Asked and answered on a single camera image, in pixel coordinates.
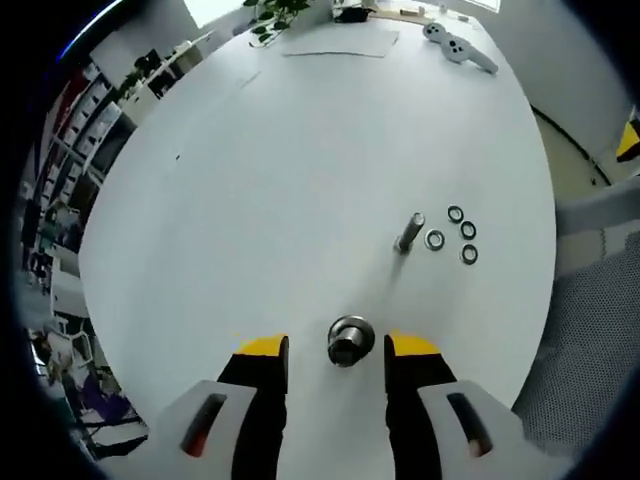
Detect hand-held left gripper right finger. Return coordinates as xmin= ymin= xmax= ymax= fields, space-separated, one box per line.
xmin=383 ymin=328 xmax=527 ymax=480

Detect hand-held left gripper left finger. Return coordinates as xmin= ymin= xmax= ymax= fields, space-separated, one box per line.
xmin=153 ymin=332 xmax=290 ymax=480

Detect large threaded steel stud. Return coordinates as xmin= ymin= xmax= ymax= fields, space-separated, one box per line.
xmin=327 ymin=314 xmax=376 ymax=370

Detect small threaded steel stud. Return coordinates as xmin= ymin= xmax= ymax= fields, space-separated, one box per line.
xmin=393 ymin=211 xmax=427 ymax=255

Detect white mesh office chair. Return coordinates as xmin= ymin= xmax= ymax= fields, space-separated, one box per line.
xmin=512 ymin=174 xmax=640 ymax=454

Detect white game controller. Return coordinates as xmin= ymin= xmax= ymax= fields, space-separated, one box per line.
xmin=423 ymin=21 xmax=499 ymax=76

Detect white paper sheet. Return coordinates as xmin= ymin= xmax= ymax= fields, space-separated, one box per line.
xmin=281 ymin=28 xmax=402 ymax=60

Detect small black object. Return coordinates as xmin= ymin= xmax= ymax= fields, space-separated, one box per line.
xmin=333 ymin=5 xmax=372 ymax=24

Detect shelf unit with white bins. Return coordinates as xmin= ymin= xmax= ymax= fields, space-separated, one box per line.
xmin=34 ymin=69 xmax=136 ymax=214

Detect black office chair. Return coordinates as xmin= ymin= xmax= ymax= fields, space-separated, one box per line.
xmin=143 ymin=48 xmax=172 ymax=97

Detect small potted plant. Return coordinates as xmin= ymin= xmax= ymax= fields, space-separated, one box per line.
xmin=118 ymin=55 xmax=151 ymax=100

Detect white background desk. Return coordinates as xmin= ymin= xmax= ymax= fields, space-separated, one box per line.
xmin=119 ymin=29 xmax=217 ymax=104

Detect green potted plant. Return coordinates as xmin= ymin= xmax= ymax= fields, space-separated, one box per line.
xmin=243 ymin=0 xmax=312 ymax=45

